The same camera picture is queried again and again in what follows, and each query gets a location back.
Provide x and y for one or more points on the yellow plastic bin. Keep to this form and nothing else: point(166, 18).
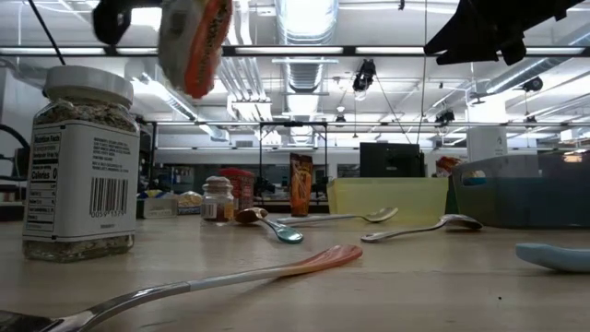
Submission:
point(382, 198)

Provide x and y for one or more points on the teal blue plastic bin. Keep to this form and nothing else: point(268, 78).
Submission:
point(450, 198)

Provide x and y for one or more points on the overhead light bar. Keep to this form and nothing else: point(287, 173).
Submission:
point(349, 50)

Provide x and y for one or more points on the glass herb jar white lid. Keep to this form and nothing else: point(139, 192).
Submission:
point(83, 184)

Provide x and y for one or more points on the orange silver snack bag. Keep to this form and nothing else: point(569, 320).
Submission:
point(193, 50)

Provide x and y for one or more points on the plain silver metal spoon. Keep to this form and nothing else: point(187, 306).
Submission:
point(465, 221)

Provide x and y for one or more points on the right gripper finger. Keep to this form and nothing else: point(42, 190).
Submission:
point(475, 51)
point(465, 25)

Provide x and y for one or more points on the grey plastic bin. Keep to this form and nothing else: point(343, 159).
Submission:
point(521, 203)

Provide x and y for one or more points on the black ceiling spotlight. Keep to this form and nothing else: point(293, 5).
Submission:
point(444, 116)
point(533, 84)

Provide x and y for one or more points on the orange brown seasoning packet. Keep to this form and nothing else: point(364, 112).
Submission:
point(300, 184)

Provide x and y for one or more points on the small glass spice jar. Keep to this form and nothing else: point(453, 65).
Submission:
point(217, 203)

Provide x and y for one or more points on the blue yellow snack bag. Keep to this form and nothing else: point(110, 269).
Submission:
point(151, 194)

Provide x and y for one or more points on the red lid spice tin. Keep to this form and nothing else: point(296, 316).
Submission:
point(243, 189)

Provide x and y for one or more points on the black monitor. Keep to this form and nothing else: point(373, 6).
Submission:
point(391, 160)

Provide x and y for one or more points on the black overhead camera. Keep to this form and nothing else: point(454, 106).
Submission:
point(365, 76)

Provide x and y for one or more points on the dark shelving unit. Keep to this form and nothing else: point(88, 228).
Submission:
point(146, 152)

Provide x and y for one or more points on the silver ventilation duct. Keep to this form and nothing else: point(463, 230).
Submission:
point(304, 76)

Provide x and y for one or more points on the black background machine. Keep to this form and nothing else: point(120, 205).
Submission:
point(22, 161)

